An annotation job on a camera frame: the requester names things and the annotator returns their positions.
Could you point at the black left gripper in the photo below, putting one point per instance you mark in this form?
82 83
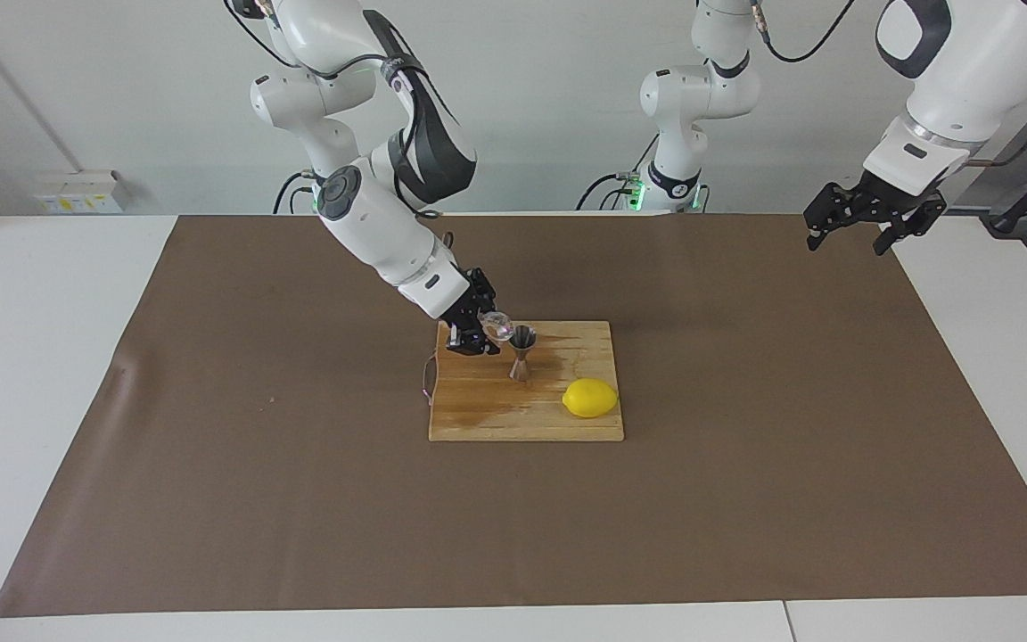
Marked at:
888 203

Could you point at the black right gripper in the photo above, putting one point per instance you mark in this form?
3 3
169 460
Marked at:
469 308

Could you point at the wooden cutting board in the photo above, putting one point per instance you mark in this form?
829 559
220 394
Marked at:
478 401

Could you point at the brown table mat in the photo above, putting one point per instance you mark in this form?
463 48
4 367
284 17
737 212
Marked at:
299 499

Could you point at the yellow lemon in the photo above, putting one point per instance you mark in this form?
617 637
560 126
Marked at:
590 398

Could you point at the small clear glass cup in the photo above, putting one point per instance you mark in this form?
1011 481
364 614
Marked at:
497 327

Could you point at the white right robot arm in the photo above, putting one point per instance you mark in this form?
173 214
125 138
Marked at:
380 232

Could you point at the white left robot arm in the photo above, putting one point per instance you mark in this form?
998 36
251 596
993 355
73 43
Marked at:
968 80

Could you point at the white wall socket box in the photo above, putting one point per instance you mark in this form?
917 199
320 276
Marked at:
77 198

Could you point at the steel double jigger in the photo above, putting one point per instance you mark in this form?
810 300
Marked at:
521 339

